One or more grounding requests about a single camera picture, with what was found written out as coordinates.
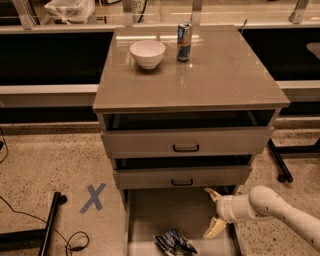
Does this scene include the grey drawer cabinet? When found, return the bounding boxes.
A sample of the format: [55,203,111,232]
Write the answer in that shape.
[93,26,289,256]

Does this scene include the blue tape X mark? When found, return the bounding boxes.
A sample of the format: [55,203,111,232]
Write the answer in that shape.
[80,183,106,214]

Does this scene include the black top drawer handle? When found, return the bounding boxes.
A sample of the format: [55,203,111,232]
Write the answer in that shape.
[172,144,200,153]

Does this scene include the middle grey drawer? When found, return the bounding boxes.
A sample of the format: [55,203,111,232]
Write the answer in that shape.
[113,165,251,190]

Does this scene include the black stand leg right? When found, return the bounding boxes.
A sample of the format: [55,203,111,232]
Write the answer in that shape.
[268,139,320,183]

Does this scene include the black cable on floor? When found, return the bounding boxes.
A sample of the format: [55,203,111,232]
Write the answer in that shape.
[0,195,90,256]

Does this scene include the blue chip bag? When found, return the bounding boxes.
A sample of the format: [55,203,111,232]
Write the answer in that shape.
[153,229,197,256]

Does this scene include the black stand leg left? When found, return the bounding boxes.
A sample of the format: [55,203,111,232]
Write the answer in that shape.
[0,192,67,256]

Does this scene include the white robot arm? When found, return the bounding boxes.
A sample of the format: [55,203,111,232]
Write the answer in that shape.
[204,185,320,251]

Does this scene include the black stand leg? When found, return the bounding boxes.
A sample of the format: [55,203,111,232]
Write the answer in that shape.
[0,192,67,256]
[268,139,320,183]

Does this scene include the white ceramic bowl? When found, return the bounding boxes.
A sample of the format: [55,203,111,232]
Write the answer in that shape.
[130,40,166,69]

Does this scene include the bottom grey open drawer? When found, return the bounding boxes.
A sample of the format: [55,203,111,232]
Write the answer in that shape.
[126,188,242,256]

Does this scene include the top grey drawer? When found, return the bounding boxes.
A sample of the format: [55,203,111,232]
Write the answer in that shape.
[101,128,274,159]

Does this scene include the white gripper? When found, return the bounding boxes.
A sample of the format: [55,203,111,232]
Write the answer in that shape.
[204,187,250,239]

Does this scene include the blue silver energy drink can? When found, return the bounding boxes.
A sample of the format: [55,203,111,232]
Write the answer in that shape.
[177,21,192,62]

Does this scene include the black drawer handle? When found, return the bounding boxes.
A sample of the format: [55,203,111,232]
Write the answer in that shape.
[172,144,200,153]
[171,178,194,187]

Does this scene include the white plastic bag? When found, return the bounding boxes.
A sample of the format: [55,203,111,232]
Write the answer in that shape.
[44,0,95,24]

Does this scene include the black middle drawer handle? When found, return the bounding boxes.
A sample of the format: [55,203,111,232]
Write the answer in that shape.
[171,178,194,187]

